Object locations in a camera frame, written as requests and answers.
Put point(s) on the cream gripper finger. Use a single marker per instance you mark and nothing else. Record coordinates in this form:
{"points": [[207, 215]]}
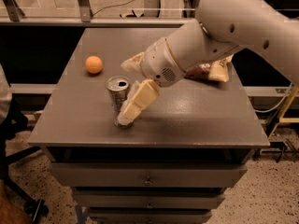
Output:
{"points": [[133, 64], [141, 95]]}

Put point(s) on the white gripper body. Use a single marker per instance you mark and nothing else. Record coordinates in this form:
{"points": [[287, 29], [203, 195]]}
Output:
{"points": [[157, 61]]}

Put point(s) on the silver blue redbull can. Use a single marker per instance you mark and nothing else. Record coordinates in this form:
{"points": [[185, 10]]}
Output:
{"points": [[118, 88]]}

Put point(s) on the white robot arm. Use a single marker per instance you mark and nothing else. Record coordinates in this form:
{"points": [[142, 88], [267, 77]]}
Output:
{"points": [[204, 46]]}

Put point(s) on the orange fruit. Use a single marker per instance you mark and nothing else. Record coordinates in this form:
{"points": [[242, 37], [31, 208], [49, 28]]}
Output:
{"points": [[94, 65]]}

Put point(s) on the brown white chip bag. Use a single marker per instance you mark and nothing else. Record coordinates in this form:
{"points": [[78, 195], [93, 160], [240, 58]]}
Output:
{"points": [[216, 71]]}

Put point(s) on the grey drawer cabinet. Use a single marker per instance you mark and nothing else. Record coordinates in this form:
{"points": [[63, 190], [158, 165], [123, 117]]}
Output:
{"points": [[191, 122]]}

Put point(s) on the top grey drawer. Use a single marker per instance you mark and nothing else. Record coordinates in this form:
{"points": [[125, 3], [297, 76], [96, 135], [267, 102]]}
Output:
{"points": [[148, 175]]}

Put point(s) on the grey drawer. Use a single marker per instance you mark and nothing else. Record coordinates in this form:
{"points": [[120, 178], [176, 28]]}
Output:
{"points": [[149, 216], [148, 175], [148, 199]]}

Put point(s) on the middle grey drawer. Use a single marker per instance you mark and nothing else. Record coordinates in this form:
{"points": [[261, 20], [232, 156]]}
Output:
{"points": [[148, 199]]}

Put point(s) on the black office chair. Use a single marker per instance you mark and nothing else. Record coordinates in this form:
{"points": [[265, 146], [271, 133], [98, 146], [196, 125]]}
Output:
{"points": [[16, 122]]}

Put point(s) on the bottom grey drawer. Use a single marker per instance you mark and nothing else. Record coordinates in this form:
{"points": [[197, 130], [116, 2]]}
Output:
{"points": [[149, 216]]}

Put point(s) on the yellow metal stand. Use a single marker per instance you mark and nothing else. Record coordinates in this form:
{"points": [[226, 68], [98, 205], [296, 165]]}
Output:
{"points": [[278, 118]]}

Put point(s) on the metal railing frame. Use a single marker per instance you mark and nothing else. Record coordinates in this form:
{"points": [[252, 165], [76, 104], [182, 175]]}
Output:
{"points": [[93, 12]]}

